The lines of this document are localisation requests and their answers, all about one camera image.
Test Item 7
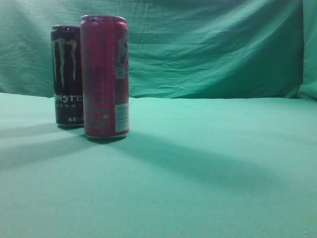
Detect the green table cloth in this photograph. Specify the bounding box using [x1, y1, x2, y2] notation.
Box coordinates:
[0, 93, 317, 238]

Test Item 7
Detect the black Monster energy can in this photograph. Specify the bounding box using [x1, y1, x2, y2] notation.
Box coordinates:
[51, 25, 84, 128]

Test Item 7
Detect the pink energy drink can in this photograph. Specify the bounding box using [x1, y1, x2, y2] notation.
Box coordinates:
[80, 15, 129, 139]

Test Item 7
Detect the green backdrop cloth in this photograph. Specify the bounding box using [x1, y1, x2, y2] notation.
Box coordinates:
[0, 0, 315, 99]

